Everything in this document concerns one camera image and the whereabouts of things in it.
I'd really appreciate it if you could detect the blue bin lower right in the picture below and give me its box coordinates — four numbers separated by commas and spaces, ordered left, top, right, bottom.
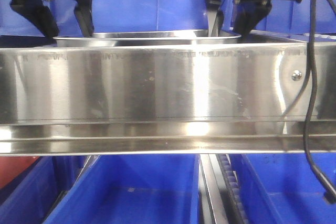
229, 153, 335, 223

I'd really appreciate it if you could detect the blue bin lower middle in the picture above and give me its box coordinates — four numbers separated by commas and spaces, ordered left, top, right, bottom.
46, 154, 199, 223

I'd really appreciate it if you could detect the shelf bolt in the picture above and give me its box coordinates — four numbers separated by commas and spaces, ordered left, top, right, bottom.
291, 70, 302, 81

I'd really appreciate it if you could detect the roller track rail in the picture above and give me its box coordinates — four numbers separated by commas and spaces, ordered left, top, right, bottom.
198, 154, 249, 223

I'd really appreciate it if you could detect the silver metal tray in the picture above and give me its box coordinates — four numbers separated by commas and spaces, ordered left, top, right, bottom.
54, 29, 240, 47

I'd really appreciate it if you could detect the blue bin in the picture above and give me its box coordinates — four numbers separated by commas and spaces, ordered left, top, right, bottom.
46, 154, 199, 223
1, 156, 86, 223
229, 153, 335, 223

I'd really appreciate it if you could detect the stainless steel shelf front rail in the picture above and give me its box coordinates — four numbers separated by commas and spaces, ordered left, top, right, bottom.
0, 40, 336, 156

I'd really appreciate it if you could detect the blue bin lower left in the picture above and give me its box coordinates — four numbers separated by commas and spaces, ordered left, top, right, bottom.
1, 156, 86, 223

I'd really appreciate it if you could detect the large blue crate upper left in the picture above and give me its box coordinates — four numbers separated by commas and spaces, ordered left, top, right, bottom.
0, 0, 237, 37

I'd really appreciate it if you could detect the red object lower left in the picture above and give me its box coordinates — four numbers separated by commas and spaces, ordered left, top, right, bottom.
1, 156, 39, 189

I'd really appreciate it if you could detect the blue crate upper right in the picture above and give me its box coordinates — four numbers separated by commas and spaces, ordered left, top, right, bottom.
255, 0, 335, 34

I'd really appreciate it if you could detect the black cable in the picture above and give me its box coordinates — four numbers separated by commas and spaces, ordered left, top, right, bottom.
301, 0, 336, 204

